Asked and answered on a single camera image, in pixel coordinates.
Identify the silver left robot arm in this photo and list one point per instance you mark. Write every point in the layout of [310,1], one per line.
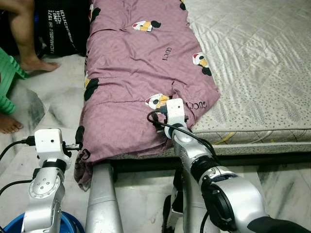
[43,194]

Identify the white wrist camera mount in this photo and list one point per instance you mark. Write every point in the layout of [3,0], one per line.
[48,143]
[176,111]

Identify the white quilted mattress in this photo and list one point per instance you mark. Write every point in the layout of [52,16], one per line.
[262,63]

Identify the silver left robot leg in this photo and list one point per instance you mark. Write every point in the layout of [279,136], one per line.
[103,204]

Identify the silver robot leg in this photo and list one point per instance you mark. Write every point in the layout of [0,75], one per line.
[187,204]
[103,204]

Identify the person's bare leg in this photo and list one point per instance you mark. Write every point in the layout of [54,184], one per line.
[22,34]
[9,124]

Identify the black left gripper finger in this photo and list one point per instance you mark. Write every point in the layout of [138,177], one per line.
[80,136]

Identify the silver right robot leg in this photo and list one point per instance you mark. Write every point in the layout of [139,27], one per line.
[187,204]

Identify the black bag white lettering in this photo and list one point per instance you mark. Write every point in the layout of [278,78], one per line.
[63,29]

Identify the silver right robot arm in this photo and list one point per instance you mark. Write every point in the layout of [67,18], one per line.
[233,194]

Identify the pink cartoon print blanket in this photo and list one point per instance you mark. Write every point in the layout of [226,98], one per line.
[136,73]

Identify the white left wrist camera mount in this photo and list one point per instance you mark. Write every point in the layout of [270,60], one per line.
[48,143]

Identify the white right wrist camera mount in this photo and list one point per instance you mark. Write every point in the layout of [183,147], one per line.
[176,111]

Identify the green plastic stool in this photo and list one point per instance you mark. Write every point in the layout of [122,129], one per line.
[8,73]

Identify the blue plastic bucket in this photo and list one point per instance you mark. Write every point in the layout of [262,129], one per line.
[73,224]

